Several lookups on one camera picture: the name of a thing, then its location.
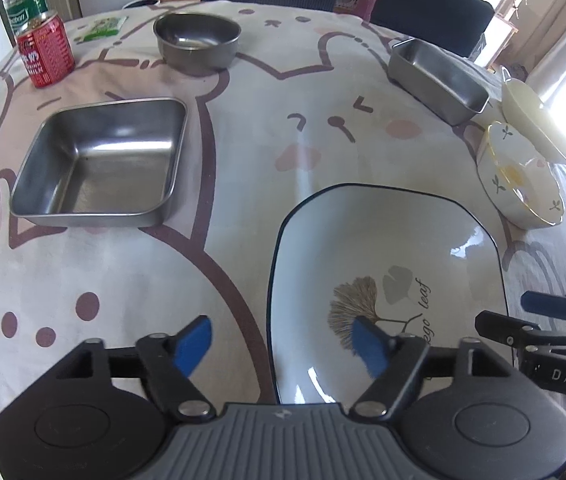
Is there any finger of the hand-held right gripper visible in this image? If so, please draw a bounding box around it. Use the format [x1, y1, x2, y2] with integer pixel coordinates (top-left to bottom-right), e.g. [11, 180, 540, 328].
[520, 287, 566, 322]
[474, 310, 566, 358]

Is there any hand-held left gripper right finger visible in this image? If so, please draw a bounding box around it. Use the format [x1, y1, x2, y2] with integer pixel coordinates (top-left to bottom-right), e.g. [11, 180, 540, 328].
[350, 316, 514, 422]

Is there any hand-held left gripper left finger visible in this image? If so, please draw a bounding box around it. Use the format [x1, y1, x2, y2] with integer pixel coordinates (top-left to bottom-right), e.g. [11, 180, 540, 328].
[55, 316, 216, 421]

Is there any floral ceramic bowl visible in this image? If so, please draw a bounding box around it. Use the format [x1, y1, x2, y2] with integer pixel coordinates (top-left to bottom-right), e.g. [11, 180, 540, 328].
[476, 121, 565, 229]

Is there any white leaf print plate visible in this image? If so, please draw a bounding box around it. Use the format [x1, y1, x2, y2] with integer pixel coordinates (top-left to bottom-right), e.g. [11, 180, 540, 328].
[266, 183, 510, 406]

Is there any cream ceramic bowl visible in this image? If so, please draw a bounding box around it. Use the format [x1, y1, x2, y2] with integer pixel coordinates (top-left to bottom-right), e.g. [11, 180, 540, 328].
[500, 67, 566, 163]

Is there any square steel tray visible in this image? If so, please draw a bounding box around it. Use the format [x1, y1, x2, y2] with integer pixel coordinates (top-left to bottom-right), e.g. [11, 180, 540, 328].
[9, 97, 188, 228]

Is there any rectangular steel tray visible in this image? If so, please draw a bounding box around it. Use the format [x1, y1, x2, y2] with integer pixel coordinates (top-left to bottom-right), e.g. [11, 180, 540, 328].
[388, 38, 490, 127]

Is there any cartoon printed tablecloth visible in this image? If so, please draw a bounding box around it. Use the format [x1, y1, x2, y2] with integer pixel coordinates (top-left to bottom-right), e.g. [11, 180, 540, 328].
[0, 0, 566, 480]

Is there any beige curtain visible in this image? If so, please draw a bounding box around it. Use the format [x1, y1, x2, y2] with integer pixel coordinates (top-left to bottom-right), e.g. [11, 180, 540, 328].
[513, 0, 566, 111]

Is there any round steel bowl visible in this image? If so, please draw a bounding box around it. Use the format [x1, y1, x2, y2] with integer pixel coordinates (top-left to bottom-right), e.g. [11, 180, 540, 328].
[153, 11, 242, 77]

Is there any red drink can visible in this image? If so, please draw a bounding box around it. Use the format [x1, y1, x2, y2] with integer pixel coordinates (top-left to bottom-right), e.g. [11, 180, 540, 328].
[15, 12, 76, 90]

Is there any green paper packet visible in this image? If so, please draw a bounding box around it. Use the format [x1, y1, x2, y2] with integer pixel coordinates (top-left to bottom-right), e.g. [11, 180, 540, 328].
[74, 16, 128, 43]

